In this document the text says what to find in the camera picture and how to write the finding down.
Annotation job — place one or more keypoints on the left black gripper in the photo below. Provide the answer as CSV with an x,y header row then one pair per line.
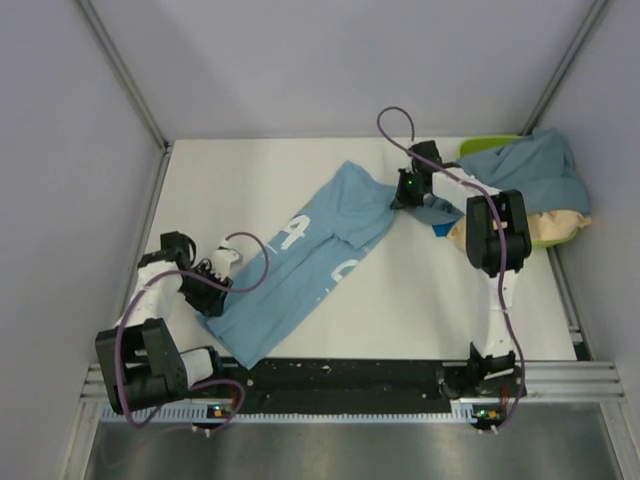
x,y
212,304

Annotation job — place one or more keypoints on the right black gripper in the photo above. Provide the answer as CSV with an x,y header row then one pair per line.
x,y
400,199

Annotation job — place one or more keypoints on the light blue printed t-shirt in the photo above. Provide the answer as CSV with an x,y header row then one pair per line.
x,y
319,246

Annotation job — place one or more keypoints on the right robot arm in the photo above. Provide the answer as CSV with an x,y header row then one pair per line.
x,y
497,242

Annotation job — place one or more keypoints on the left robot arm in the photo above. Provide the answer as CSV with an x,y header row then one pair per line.
x,y
138,357

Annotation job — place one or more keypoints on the royal blue t-shirt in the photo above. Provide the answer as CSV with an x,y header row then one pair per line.
x,y
442,230

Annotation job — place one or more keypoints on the green plastic basket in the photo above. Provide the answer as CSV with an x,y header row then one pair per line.
x,y
483,143

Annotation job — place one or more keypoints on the grey-blue t-shirt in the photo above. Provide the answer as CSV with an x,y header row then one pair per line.
x,y
540,166

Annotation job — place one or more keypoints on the cream yellow t-shirt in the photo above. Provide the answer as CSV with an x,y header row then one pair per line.
x,y
555,227

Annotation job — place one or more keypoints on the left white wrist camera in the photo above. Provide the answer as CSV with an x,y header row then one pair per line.
x,y
224,259

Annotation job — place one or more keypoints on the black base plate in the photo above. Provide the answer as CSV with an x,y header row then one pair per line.
x,y
338,386

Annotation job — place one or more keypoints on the aluminium frame rail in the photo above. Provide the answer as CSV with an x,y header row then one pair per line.
x,y
569,381

